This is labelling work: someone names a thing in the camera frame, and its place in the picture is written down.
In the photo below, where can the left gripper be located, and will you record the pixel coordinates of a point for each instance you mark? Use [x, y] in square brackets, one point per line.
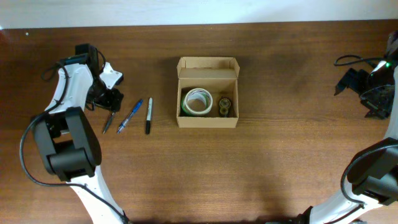
[107, 99]

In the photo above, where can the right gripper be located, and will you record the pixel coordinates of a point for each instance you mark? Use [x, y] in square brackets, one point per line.
[354, 79]

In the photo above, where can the black gel pen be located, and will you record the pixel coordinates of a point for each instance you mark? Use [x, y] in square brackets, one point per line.
[109, 122]

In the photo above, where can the blue gel pen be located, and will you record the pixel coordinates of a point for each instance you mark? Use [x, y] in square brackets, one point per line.
[129, 116]

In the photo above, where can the black sharpie marker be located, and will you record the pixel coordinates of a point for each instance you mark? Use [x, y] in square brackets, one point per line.
[149, 116]

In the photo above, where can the white masking tape roll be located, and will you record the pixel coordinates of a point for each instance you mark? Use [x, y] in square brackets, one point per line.
[198, 102]

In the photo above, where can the green tape roll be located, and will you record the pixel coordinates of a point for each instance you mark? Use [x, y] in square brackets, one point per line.
[184, 107]

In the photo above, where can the cardboard box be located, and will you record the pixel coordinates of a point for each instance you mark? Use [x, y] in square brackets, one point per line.
[202, 81]

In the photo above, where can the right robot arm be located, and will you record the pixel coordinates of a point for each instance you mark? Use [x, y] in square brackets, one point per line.
[370, 179]

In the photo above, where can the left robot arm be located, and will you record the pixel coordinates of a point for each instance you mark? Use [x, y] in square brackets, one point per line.
[67, 144]

